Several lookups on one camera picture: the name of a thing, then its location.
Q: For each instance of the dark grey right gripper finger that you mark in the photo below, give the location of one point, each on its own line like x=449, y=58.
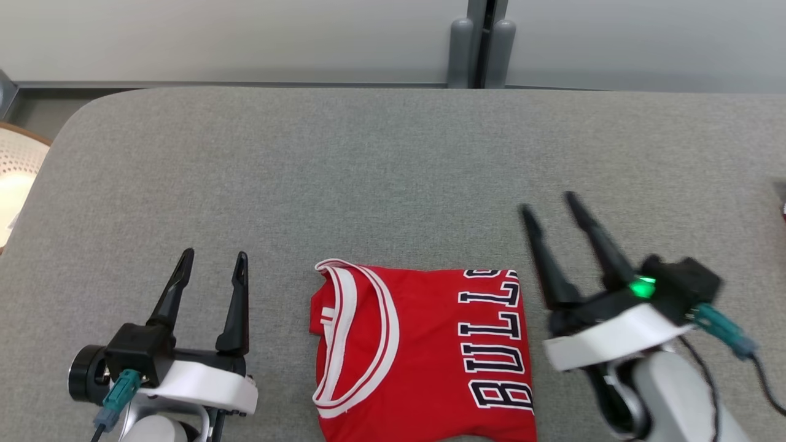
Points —
x=552, y=270
x=605, y=252

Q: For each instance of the white perforated laundry basket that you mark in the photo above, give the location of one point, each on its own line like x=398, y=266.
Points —
x=18, y=166

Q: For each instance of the grey wall baseboard strip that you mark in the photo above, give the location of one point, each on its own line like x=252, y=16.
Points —
x=245, y=85

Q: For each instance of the red white basketball jersey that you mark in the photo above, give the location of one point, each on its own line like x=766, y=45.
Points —
x=424, y=344

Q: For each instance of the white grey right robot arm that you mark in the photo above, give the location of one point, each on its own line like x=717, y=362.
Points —
x=681, y=399

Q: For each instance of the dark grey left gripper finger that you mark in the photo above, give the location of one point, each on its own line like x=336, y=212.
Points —
x=175, y=294
x=238, y=307

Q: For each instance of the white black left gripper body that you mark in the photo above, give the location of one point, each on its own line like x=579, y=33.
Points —
x=209, y=383

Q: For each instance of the grey cylindrical post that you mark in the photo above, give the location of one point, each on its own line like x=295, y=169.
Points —
x=500, y=55
x=461, y=55

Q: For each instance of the teal right camera connector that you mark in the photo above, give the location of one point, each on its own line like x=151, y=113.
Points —
x=724, y=328

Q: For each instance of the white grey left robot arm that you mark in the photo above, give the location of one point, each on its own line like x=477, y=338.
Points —
x=153, y=430

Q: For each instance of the teal camera connector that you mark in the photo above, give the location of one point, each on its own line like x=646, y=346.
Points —
x=120, y=393
x=724, y=328

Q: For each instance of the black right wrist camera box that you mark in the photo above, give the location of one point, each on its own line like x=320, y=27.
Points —
x=688, y=285

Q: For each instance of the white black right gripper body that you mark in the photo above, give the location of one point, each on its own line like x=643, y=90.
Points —
x=614, y=337

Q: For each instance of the teal left camera connector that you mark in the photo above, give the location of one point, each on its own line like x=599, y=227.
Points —
x=120, y=393

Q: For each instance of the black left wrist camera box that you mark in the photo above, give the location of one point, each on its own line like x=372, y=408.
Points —
x=138, y=353

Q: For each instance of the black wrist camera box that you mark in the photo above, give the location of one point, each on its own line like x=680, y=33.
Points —
x=138, y=353
x=688, y=285

